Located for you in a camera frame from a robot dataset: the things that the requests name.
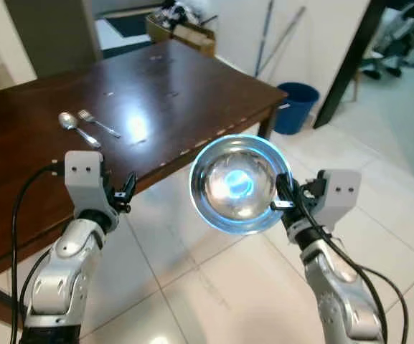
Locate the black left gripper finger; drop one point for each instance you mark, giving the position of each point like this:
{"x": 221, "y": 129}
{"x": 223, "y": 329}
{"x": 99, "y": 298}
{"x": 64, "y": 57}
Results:
{"x": 107, "y": 175}
{"x": 128, "y": 188}

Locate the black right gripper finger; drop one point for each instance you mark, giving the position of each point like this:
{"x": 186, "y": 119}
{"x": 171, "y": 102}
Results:
{"x": 284, "y": 188}
{"x": 282, "y": 206}

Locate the dark glass bowl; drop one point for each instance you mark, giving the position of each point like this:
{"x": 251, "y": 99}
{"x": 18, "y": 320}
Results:
{"x": 239, "y": 183}

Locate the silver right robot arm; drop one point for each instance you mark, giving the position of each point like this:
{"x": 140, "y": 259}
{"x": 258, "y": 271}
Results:
{"x": 343, "y": 294}

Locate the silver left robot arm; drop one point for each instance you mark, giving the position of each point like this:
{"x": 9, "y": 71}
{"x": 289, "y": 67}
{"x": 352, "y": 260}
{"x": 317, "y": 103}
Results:
{"x": 63, "y": 265}

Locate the silver spoon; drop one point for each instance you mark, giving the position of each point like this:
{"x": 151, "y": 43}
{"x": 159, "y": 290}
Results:
{"x": 67, "y": 120}

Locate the blue plastic bucket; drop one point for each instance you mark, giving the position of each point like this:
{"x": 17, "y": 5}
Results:
{"x": 298, "y": 107}

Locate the thin grey pole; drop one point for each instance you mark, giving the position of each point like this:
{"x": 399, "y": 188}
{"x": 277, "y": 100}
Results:
{"x": 285, "y": 39}
{"x": 264, "y": 36}

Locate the brown cardboard box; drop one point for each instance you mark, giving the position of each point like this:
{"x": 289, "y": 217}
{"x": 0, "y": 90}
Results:
{"x": 185, "y": 36}

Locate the black office chairs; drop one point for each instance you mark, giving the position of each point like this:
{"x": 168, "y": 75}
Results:
{"x": 400, "y": 36}

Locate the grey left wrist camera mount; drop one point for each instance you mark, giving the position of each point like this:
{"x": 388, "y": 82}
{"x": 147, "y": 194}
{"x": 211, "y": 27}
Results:
{"x": 85, "y": 172}

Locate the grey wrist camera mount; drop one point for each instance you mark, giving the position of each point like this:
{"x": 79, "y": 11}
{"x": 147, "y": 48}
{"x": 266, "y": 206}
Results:
{"x": 339, "y": 193}
{"x": 85, "y": 172}

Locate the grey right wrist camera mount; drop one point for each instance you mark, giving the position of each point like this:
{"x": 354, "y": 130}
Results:
{"x": 339, "y": 193}

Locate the black door frame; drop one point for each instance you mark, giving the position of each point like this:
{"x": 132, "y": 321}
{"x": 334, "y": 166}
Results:
{"x": 350, "y": 57}

